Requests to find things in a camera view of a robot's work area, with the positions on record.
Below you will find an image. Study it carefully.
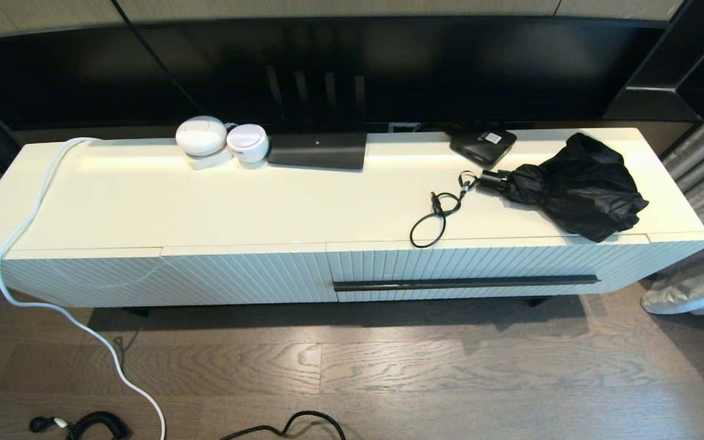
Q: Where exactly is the black coiled cable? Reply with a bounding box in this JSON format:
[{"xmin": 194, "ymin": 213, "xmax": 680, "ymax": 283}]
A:
[{"xmin": 29, "ymin": 411, "xmax": 133, "ymax": 440}]

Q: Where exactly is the small white round device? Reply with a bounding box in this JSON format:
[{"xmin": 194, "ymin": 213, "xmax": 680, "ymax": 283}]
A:
[{"xmin": 226, "ymin": 123, "xmax": 270, "ymax": 163}]

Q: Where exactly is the black wall shelf unit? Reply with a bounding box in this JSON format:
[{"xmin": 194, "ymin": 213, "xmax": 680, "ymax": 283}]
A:
[{"xmin": 606, "ymin": 0, "xmax": 704, "ymax": 121}]

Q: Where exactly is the white fluted drawer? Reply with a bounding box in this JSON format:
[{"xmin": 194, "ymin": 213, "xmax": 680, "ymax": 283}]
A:
[{"xmin": 326, "ymin": 235, "xmax": 652, "ymax": 303}]

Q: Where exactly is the black television screen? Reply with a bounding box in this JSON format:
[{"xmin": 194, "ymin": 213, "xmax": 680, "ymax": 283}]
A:
[{"xmin": 0, "ymin": 15, "xmax": 673, "ymax": 129}]

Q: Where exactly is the white tv cabinet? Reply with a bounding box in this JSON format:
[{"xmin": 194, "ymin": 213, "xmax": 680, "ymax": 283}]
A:
[{"xmin": 0, "ymin": 126, "xmax": 704, "ymax": 308}]

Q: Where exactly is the black set-top box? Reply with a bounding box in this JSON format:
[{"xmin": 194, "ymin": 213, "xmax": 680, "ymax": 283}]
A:
[{"xmin": 450, "ymin": 127, "xmax": 518, "ymax": 167}]

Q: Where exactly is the black umbrella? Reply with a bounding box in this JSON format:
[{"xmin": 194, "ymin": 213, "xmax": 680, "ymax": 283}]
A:
[{"xmin": 459, "ymin": 131, "xmax": 650, "ymax": 243}]

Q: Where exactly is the thin black audio cable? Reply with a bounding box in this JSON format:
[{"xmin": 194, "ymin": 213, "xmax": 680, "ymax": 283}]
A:
[{"xmin": 410, "ymin": 180, "xmax": 469, "ymax": 249}]

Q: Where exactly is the large white round device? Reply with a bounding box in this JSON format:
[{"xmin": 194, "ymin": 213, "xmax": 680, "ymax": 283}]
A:
[{"xmin": 175, "ymin": 115, "xmax": 228, "ymax": 156}]

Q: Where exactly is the black router with antennas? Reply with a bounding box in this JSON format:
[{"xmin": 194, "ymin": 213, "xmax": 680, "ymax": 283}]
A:
[{"xmin": 266, "ymin": 61, "xmax": 369, "ymax": 171}]

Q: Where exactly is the black television cable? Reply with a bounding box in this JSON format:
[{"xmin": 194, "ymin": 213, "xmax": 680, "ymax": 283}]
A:
[{"xmin": 111, "ymin": 0, "xmax": 206, "ymax": 114}]

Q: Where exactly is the black floor power cable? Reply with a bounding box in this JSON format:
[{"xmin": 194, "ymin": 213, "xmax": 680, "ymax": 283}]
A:
[{"xmin": 218, "ymin": 410, "xmax": 347, "ymax": 440}]

